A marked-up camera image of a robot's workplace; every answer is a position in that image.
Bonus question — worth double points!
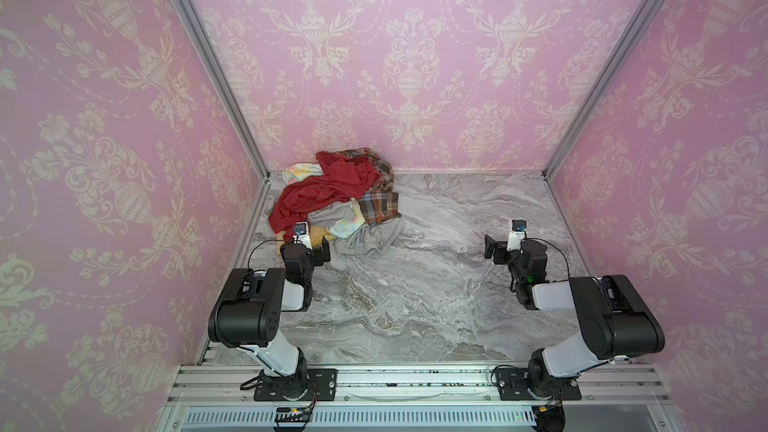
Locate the dark red cloth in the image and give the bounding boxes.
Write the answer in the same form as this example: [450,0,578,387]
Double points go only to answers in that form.
[268,151,381,234]

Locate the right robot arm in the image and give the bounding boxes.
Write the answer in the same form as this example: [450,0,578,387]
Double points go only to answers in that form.
[484,233,665,401]

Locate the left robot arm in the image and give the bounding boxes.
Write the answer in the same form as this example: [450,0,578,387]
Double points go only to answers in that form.
[207,238,337,402]

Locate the yellow cloth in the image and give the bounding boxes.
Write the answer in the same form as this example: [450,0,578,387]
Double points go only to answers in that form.
[276,225,336,254]

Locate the grey cloth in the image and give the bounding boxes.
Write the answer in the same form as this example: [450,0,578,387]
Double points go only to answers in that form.
[332,218,405,258]

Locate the plaid cloth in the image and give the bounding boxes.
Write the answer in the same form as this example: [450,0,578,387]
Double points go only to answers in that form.
[339,148,400,224]

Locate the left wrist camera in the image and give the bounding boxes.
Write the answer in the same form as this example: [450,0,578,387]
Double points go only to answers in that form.
[293,222,313,249]

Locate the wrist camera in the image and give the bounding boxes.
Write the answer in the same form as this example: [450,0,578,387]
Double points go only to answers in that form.
[506,219,527,251]
[293,222,313,249]

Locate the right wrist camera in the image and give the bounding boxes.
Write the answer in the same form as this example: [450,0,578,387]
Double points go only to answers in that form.
[506,219,527,251]

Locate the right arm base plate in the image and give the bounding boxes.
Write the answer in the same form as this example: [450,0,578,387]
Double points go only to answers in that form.
[490,365,582,402]

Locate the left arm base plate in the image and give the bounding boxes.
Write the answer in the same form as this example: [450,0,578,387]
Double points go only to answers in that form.
[253,368,338,402]

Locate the aluminium mounting rail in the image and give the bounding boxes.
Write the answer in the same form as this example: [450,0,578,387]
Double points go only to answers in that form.
[156,362,685,431]

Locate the left corner aluminium post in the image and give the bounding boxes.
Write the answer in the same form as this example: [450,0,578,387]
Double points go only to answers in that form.
[171,0,270,183]

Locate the corner aluminium post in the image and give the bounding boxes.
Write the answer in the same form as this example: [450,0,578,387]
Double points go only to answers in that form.
[171,0,270,183]
[542,0,665,186]

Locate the right corner aluminium post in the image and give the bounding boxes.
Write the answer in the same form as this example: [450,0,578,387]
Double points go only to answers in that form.
[542,0,665,186]

